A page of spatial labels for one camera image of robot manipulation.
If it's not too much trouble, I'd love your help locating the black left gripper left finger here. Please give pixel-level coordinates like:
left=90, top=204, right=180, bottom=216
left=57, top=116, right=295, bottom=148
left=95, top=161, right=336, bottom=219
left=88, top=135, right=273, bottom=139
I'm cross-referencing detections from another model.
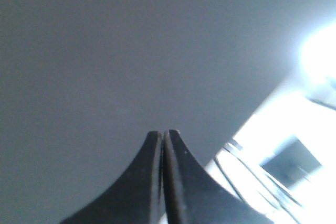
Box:
left=62, top=131, right=162, bottom=223

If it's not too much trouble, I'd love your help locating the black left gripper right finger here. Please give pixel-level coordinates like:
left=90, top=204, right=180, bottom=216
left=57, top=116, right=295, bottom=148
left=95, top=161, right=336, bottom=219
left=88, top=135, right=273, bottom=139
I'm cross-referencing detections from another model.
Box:
left=163, top=130, right=271, bottom=223

